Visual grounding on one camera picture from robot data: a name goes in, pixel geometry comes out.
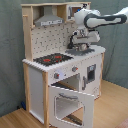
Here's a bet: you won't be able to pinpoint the grey toy sink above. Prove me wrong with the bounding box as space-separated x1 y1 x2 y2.
65 48 95 56

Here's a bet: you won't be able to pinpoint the grey range hood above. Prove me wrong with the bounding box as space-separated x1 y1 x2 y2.
35 6 63 27

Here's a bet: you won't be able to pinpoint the left red stove knob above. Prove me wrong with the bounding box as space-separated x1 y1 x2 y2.
54 73 60 79

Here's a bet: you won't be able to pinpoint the black toy faucet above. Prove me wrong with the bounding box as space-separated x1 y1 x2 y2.
67 32 77 49

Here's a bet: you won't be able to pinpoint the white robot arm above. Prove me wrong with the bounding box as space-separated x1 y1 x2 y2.
74 7 128 44

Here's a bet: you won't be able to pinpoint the black stovetop with red burners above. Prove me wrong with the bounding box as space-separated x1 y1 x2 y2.
34 53 71 67

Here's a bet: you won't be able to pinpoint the wooden toy kitchen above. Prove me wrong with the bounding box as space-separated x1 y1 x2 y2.
22 2 105 128

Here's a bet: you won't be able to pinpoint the red stove knob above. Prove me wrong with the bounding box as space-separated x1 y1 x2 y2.
71 66 78 73
54 73 60 79

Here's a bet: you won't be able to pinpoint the small steel pot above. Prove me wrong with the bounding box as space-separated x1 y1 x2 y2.
78 44 89 52

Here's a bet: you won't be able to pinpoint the white oven door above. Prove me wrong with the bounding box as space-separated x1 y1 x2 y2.
49 86 94 128

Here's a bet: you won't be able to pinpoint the right red stove knob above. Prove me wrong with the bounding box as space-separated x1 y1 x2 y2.
71 66 78 73

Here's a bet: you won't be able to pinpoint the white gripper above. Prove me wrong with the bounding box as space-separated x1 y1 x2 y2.
73 29 100 44

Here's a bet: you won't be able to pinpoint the toy microwave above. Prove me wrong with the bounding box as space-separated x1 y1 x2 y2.
66 3 90 21

